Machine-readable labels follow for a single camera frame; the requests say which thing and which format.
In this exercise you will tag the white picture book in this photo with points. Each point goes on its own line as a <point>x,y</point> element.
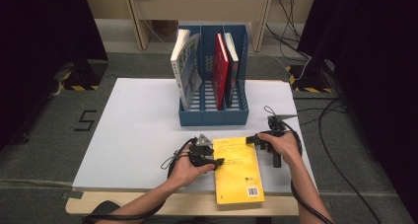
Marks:
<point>184,69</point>

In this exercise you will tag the black curtain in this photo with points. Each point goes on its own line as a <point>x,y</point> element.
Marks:
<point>378,69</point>
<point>39,46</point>

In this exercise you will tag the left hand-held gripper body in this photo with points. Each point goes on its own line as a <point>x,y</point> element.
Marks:
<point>202,148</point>

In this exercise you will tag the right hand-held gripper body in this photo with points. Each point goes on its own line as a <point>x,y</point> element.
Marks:
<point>276,125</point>

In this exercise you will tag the stand base with hazard tape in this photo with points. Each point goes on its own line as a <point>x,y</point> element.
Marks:
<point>83,74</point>
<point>312,79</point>

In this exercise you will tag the beige wooden desk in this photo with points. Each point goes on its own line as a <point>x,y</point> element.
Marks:
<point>203,3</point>

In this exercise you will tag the person's left hand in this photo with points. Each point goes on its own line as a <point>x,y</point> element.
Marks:
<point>187,173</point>

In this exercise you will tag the yellow book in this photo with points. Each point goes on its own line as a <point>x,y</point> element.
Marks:
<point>238,178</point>

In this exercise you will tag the blue file rack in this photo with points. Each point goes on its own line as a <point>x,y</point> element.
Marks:
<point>207,117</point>

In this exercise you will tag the red book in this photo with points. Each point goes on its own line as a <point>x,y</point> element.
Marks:
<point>220,72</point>

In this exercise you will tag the teal book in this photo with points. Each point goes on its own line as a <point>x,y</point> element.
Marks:
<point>231,69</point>

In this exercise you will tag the person's right hand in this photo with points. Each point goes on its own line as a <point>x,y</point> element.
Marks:
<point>284,148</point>

